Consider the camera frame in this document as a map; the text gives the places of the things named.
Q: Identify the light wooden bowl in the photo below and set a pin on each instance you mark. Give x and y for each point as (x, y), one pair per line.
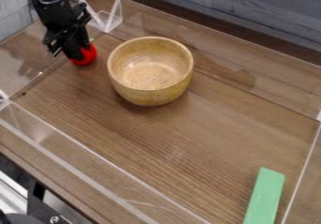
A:
(150, 70)

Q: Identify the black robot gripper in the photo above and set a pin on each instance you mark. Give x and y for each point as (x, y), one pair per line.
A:
(64, 21)

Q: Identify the black metal table frame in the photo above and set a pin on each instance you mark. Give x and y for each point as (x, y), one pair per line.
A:
(47, 208)

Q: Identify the clear acrylic tray walls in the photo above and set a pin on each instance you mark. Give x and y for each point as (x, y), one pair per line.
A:
(166, 165)

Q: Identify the green tape strip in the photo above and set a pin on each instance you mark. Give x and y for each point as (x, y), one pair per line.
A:
(265, 197)

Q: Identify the clear acrylic corner bracket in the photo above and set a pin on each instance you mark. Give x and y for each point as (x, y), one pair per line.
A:
(103, 20)

